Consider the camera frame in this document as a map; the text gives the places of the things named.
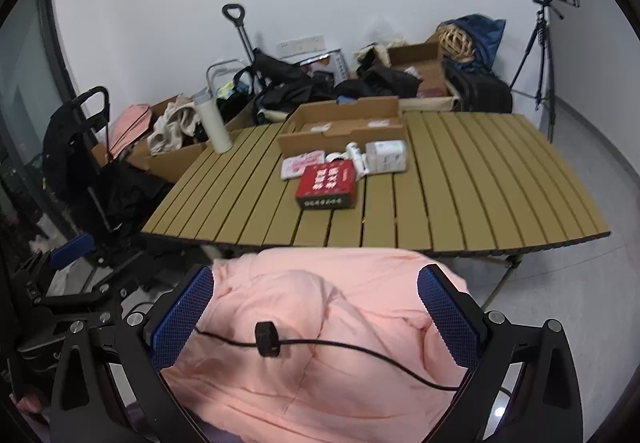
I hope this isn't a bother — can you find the white squeeze tube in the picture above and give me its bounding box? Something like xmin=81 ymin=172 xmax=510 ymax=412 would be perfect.
xmin=345 ymin=143 xmax=370 ymax=176

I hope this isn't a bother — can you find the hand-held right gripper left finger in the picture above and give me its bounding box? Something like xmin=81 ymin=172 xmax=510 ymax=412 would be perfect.
xmin=50 ymin=265 xmax=216 ymax=443

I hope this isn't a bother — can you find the cardboard box with clothes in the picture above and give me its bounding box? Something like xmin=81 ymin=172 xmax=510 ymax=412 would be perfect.
xmin=92 ymin=95 xmax=211 ymax=184

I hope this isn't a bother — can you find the black suitcase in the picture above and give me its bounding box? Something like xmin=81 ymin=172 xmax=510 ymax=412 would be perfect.
xmin=442 ymin=58 xmax=514 ymax=114

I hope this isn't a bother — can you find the black crumpled cloth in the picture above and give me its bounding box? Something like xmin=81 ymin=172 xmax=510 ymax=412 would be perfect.
xmin=334 ymin=64 xmax=423 ymax=100

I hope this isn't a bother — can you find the black tripod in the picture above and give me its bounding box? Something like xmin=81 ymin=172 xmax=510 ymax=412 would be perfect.
xmin=509 ymin=0 xmax=581 ymax=144

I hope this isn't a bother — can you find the white wall socket strip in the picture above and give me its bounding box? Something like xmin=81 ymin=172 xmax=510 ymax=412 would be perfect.
xmin=277 ymin=37 xmax=325 ymax=54

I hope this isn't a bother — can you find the large brown cardboard box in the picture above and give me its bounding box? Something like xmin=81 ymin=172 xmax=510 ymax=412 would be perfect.
xmin=387 ymin=40 xmax=458 ymax=98

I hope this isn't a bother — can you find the pink quilted cloth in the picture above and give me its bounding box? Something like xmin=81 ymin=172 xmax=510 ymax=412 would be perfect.
xmin=160 ymin=248 xmax=483 ymax=443

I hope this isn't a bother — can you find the clear cotton swab box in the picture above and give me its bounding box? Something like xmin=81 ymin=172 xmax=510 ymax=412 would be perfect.
xmin=365 ymin=140 xmax=408 ymax=173

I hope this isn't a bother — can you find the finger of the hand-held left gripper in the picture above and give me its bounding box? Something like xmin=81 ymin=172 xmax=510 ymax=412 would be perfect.
xmin=20 ymin=234 xmax=97 ymax=284
xmin=30 ymin=268 xmax=171 ymax=311

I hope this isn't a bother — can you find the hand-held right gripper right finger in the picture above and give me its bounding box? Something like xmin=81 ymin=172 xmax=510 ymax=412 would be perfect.
xmin=416 ymin=264 xmax=585 ymax=443

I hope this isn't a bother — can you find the black trolley handle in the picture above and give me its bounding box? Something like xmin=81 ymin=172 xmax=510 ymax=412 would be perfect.
xmin=221 ymin=3 xmax=266 ymax=91

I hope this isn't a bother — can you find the red box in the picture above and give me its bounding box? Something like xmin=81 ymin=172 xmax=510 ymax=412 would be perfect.
xmin=294 ymin=162 xmax=359 ymax=210

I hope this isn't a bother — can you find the blue fabric bag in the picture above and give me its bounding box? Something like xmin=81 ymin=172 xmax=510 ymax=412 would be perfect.
xmin=447 ymin=14 xmax=507 ymax=71

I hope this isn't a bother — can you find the black cable with ferrite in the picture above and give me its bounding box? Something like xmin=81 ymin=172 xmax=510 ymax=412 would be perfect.
xmin=192 ymin=320 xmax=463 ymax=392

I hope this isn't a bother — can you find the beige crumpled cloth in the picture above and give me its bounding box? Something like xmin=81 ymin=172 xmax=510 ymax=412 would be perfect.
xmin=146 ymin=96 xmax=202 ymax=156

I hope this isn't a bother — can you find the tan slatted folding table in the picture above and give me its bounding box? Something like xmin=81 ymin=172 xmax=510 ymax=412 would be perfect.
xmin=141 ymin=110 xmax=612 ymax=306

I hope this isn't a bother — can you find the white thermos bottle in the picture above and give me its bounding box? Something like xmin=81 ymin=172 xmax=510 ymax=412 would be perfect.
xmin=192 ymin=88 xmax=232 ymax=154

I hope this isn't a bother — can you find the pink and white packet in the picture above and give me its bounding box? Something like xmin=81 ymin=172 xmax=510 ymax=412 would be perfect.
xmin=281 ymin=150 xmax=327 ymax=180

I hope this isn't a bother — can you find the metal tube frame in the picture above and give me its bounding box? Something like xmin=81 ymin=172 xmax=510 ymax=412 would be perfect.
xmin=206 ymin=58 xmax=251 ymax=96

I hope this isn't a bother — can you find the pink bag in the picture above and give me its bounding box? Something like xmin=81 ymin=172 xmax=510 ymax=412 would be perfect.
xmin=107 ymin=104 xmax=153 ymax=160

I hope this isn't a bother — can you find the cardboard tray box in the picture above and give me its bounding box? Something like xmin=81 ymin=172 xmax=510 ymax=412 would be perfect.
xmin=276 ymin=97 xmax=410 ymax=160

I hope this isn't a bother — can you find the black duffel bag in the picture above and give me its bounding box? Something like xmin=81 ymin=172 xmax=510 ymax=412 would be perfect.
xmin=217 ymin=48 xmax=338 ymax=116

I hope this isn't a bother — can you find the printed product carton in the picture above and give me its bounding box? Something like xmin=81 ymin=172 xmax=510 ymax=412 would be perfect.
xmin=300 ymin=50 xmax=351 ymax=81

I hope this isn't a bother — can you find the woven wicker basket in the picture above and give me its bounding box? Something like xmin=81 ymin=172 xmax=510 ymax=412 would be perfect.
xmin=438 ymin=25 xmax=476 ymax=64

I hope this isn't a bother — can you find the black folding cart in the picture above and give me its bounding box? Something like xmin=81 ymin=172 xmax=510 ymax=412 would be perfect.
xmin=42 ymin=85 xmax=166 ymax=284

